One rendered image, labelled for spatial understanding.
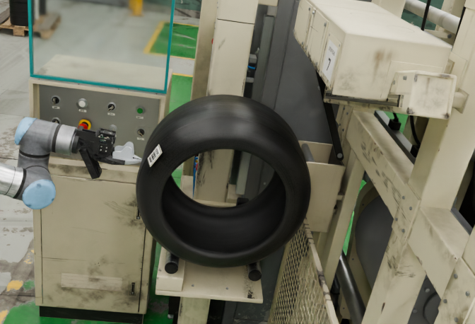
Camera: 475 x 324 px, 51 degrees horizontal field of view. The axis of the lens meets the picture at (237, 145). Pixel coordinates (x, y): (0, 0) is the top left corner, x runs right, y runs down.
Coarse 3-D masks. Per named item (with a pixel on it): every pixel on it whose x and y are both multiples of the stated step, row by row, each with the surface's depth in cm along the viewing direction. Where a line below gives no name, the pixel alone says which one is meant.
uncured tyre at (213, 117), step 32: (224, 96) 160; (160, 128) 156; (192, 128) 144; (224, 128) 144; (256, 128) 145; (288, 128) 162; (160, 160) 146; (288, 160) 148; (160, 192) 150; (288, 192) 151; (160, 224) 155; (192, 224) 183; (224, 224) 186; (256, 224) 184; (288, 224) 157; (192, 256) 160; (224, 256) 161; (256, 256) 162
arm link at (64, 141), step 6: (66, 126) 152; (60, 132) 150; (66, 132) 150; (72, 132) 151; (60, 138) 149; (66, 138) 150; (72, 138) 151; (60, 144) 149; (66, 144) 150; (60, 150) 151; (66, 150) 150
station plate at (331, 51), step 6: (330, 42) 118; (330, 48) 117; (336, 48) 112; (330, 54) 116; (324, 60) 121; (330, 60) 116; (324, 66) 120; (330, 66) 115; (324, 72) 120; (330, 72) 115; (330, 78) 114
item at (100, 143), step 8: (80, 128) 152; (80, 136) 151; (88, 136) 152; (96, 136) 150; (104, 136) 155; (112, 136) 155; (72, 144) 151; (80, 144) 153; (88, 144) 153; (96, 144) 151; (104, 144) 151; (112, 144) 152; (72, 152) 153; (96, 152) 152; (104, 152) 154; (112, 152) 158; (96, 160) 154
